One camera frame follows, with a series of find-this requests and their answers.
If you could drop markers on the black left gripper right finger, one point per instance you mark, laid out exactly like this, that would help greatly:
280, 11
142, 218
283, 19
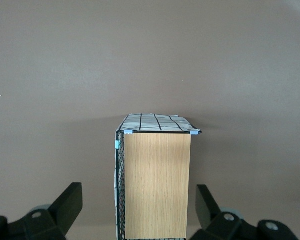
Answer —
215, 212

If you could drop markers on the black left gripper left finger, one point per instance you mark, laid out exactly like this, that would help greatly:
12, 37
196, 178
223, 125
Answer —
62, 210

